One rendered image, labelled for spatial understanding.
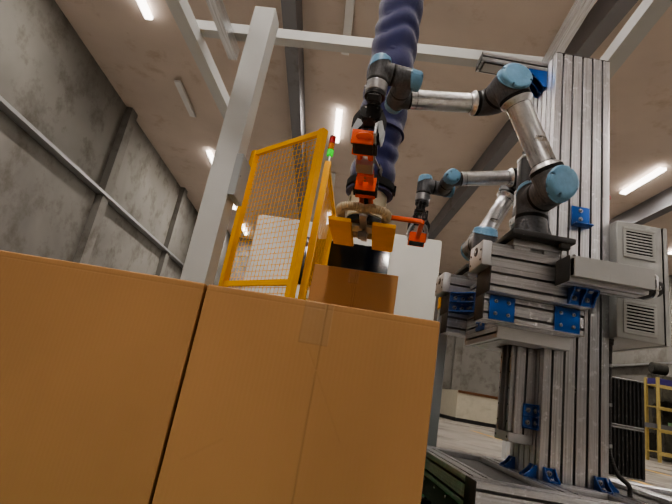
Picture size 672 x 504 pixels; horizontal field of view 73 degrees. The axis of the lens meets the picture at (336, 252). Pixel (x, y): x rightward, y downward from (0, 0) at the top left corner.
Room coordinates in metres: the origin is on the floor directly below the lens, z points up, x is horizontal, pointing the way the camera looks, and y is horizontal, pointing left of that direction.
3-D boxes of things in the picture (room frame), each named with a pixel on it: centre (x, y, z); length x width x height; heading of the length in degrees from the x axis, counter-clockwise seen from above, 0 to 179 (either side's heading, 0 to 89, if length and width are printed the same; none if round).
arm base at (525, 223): (1.57, -0.70, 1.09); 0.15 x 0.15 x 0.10
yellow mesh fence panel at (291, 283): (3.10, 0.51, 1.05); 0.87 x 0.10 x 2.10; 47
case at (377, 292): (2.37, -0.14, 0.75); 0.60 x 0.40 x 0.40; 173
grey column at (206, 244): (2.87, 0.83, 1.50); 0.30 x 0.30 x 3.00; 85
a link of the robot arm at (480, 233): (2.07, -0.70, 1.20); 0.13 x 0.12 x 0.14; 1
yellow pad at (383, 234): (1.94, -0.20, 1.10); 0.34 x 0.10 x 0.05; 173
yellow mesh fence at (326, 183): (3.83, 0.14, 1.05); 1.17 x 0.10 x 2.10; 175
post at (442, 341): (2.55, -0.66, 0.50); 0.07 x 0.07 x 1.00; 85
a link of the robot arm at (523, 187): (1.57, -0.70, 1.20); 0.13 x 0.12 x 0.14; 6
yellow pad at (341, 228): (1.96, -0.01, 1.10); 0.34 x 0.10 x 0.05; 173
